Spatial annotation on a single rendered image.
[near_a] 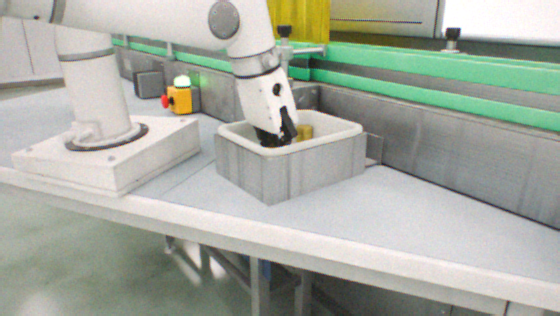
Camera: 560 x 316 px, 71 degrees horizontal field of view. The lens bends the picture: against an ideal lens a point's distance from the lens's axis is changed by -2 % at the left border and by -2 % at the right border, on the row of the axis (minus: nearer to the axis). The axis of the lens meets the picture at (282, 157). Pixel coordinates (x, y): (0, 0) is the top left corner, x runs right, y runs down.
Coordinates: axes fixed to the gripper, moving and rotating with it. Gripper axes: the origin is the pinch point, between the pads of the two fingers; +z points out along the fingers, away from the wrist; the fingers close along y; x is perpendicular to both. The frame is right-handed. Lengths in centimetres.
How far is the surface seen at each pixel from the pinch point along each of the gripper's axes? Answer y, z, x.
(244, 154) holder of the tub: -1.0, -3.1, 6.6
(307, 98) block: 11.2, -0.9, -16.9
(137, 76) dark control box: 82, -2, -2
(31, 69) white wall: 610, 60, 7
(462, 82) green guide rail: -19.4, -6.3, -25.2
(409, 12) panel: 4.3, -12.0, -43.4
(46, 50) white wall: 611, 42, -22
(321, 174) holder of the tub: -7.4, 3.8, -3.1
